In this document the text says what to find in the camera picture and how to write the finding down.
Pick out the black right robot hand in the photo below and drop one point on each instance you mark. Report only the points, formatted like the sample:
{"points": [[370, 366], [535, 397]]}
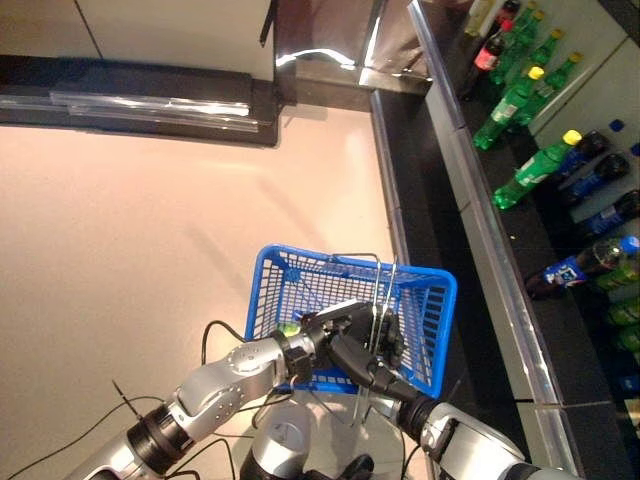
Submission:
{"points": [[355, 362]]}

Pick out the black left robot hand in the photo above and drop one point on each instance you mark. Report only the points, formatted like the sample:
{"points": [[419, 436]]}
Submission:
{"points": [[360, 325]]}

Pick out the blue plastic shopping basket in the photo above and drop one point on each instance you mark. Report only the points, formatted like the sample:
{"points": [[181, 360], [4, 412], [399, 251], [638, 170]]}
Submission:
{"points": [[270, 252]]}

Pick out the green Sprite bottle yellow cap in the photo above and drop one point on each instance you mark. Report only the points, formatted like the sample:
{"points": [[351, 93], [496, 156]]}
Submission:
{"points": [[522, 42], [560, 77], [526, 15], [530, 172], [547, 50], [505, 110]]}

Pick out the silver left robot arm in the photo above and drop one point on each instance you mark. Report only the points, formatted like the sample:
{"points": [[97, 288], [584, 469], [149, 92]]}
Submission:
{"points": [[225, 380]]}

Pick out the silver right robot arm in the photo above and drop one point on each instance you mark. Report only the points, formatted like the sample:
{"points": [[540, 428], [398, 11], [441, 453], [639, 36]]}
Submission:
{"points": [[475, 445]]}

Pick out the black right robot foot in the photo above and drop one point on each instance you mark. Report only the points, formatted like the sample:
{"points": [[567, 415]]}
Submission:
{"points": [[359, 467]]}

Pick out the grey left robot leg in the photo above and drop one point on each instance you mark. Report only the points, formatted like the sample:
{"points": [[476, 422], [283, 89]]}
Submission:
{"points": [[280, 440]]}

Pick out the black shelf base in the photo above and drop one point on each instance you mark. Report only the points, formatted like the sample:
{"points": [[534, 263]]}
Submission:
{"points": [[425, 200]]}

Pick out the Pepsi bottle square print label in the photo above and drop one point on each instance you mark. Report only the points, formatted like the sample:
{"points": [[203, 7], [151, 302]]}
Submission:
{"points": [[560, 275]]}

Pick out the Coca-Cola bottle red cap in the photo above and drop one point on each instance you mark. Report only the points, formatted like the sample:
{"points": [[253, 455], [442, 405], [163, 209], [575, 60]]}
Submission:
{"points": [[487, 57], [507, 10]]}

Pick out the reflective metal end panel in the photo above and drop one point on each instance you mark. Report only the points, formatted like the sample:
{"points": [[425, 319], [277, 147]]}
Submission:
{"points": [[325, 25]]}

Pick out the yellow tea bottle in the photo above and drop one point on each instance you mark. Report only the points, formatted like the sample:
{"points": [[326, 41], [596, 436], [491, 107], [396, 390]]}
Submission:
{"points": [[480, 15]]}

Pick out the low black shelf unit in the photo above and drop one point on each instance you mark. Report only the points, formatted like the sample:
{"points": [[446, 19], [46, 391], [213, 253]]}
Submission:
{"points": [[125, 80]]}

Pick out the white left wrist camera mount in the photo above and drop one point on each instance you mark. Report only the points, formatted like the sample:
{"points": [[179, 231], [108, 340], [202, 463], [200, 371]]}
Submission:
{"points": [[340, 308]]}

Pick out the black shelf board clear rail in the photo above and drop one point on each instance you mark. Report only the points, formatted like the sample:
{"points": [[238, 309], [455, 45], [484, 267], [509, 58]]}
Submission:
{"points": [[565, 340]]}

